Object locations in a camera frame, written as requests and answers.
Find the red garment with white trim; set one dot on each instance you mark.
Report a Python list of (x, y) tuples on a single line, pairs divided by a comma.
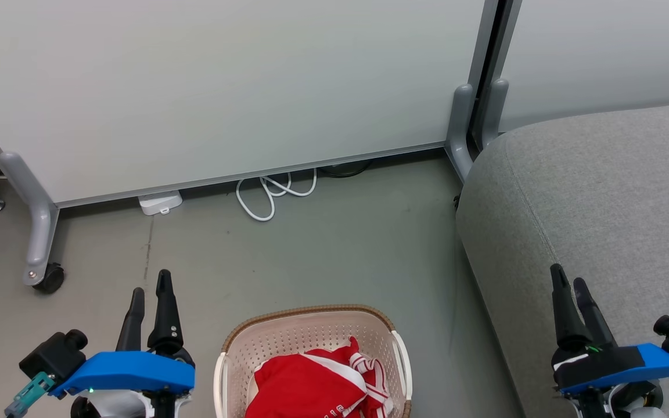
[(305, 386)]

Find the large white partition panel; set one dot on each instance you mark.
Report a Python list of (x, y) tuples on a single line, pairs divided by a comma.
[(224, 87)]

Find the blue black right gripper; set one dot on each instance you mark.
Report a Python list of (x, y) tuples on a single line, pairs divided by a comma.
[(619, 366)]

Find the grey curved partition foot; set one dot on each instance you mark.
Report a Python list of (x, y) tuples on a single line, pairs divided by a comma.
[(494, 110), (459, 128)]

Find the grey fabric sofa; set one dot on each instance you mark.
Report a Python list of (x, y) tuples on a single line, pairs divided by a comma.
[(601, 220)]

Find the teal left camera connector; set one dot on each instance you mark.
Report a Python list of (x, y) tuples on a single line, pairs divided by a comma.
[(28, 396)]

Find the narrow white partition panel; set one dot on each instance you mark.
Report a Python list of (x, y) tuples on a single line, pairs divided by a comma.
[(607, 58)]

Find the beige perforated laundry basket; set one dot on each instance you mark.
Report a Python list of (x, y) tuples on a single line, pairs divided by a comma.
[(288, 342)]

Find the grey partition leg with caster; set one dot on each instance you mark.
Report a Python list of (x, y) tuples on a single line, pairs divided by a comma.
[(35, 215)]

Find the white power adapter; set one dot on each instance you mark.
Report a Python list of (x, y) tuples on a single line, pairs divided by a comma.
[(160, 202)]

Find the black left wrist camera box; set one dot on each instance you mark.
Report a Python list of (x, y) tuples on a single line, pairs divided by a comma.
[(53, 354)]

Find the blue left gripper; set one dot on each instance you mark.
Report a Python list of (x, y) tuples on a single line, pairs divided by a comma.
[(131, 371)]

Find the black caster wheel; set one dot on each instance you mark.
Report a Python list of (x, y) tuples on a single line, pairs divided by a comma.
[(51, 278)]

